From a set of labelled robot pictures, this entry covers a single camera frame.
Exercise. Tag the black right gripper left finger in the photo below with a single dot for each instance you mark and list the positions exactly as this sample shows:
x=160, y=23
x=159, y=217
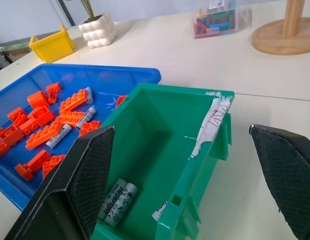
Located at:
x=70, y=195

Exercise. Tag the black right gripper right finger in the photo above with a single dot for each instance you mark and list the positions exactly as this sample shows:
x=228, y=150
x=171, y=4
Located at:
x=290, y=175

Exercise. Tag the green plastic bin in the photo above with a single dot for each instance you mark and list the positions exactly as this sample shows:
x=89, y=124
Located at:
x=155, y=140

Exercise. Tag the clear box of coloured bricks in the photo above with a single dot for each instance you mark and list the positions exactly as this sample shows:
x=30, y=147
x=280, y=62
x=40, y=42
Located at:
x=215, y=22

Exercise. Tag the white AA battery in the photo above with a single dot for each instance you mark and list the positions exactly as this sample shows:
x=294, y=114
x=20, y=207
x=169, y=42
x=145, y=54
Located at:
x=58, y=136
x=121, y=203
x=89, y=95
x=112, y=193
x=86, y=117

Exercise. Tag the orange round-base building piece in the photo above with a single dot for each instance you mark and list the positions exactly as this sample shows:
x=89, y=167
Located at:
x=23, y=172

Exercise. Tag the long orange building brick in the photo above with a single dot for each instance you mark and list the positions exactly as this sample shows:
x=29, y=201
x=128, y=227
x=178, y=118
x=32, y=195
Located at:
x=70, y=117
x=42, y=137
x=73, y=100

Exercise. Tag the square orange building brick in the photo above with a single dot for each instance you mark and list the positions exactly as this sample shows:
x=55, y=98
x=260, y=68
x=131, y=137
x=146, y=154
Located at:
x=28, y=126
x=42, y=115
x=17, y=115

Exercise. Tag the hollow orange building brick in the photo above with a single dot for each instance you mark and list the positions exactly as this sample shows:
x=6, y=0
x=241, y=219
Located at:
x=10, y=135

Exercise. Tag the small white printed label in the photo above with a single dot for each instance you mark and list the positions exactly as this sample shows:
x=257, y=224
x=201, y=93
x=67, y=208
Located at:
x=160, y=210

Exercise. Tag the torn white paper label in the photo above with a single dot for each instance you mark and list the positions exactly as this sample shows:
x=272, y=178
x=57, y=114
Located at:
x=212, y=120

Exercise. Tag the small orange building brick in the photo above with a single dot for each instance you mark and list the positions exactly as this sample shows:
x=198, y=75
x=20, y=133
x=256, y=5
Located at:
x=54, y=87
x=52, y=97

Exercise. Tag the red plastic building brick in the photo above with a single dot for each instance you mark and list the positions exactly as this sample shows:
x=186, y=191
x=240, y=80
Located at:
x=37, y=99

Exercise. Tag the blue plastic tray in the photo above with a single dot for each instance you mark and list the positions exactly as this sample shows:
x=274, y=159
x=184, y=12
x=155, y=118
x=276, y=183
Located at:
x=100, y=77

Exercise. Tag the wooden paper towel stand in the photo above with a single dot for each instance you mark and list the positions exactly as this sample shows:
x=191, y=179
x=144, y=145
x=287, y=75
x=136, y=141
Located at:
x=282, y=37

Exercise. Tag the yellow plastic bin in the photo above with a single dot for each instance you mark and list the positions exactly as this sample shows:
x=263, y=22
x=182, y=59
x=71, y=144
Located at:
x=52, y=47

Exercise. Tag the grey metal object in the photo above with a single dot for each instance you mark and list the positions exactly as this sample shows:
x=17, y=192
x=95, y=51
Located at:
x=1, y=58

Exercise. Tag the white bubble plant pot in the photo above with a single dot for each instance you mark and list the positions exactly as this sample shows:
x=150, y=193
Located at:
x=97, y=31

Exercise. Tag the green grass plant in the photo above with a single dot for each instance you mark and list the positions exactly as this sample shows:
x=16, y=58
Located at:
x=90, y=10

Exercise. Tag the dark metal frame bar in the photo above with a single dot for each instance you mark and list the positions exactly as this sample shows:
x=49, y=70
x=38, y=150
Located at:
x=66, y=12

